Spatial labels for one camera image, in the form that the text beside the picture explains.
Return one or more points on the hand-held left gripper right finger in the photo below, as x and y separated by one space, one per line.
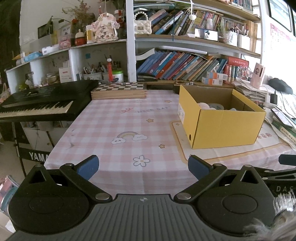
198 166

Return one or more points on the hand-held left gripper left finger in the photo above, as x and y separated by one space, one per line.
89 165

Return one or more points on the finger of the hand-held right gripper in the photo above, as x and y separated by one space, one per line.
288 160

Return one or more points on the yellow cardboard box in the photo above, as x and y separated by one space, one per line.
222 129

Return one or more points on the pink plush toy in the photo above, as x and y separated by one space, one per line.
203 105

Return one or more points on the pink checked cloth desktop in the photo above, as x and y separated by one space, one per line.
115 125

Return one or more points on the thick green book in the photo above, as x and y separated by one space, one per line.
286 133

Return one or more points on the cream printed desk mat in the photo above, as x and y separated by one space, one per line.
231 153

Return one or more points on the black keyboard stand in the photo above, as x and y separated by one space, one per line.
34 155

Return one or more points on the black charger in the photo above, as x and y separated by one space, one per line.
274 98

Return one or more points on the white power strip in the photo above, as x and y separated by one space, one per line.
267 99

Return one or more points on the stack of magazines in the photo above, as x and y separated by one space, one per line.
247 90

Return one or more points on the black electronic keyboard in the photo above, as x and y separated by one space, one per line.
46 97

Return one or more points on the wooden chessboard box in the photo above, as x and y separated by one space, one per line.
118 88

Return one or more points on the orange white small box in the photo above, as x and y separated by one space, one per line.
212 75
223 76
207 81

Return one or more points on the pink pen holder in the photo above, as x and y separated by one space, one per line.
257 78

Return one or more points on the pen cup with brushes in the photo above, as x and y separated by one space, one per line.
93 75

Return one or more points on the green lid jar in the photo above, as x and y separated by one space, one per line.
118 77

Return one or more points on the white box red label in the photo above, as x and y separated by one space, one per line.
64 75

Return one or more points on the orange glue bottle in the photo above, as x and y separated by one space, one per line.
110 71

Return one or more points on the row of leaning books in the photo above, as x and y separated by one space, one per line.
175 66

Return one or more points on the thick red book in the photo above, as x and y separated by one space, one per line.
238 61

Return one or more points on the blue wipes pack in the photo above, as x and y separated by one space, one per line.
33 56

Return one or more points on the white pen holder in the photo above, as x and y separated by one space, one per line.
244 41

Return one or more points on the white bookshelf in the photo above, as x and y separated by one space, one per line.
130 46

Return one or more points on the bamboo scroll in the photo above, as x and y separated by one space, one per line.
253 37

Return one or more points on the clear plastic bag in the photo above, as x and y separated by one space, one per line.
230 39

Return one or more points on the smartphone on stand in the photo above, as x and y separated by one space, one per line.
206 34

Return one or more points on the pink ceramic ornament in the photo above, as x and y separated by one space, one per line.
104 29

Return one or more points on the small dark framed sign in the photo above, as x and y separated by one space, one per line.
45 31

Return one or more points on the black framed picture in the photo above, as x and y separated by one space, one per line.
279 14

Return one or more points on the row of shelf books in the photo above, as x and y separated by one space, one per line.
175 20

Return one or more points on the white pearl handbag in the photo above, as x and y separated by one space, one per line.
142 26

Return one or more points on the dried flower bunch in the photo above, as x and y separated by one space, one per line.
79 11

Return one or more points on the alphabet wall poster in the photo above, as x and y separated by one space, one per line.
279 34

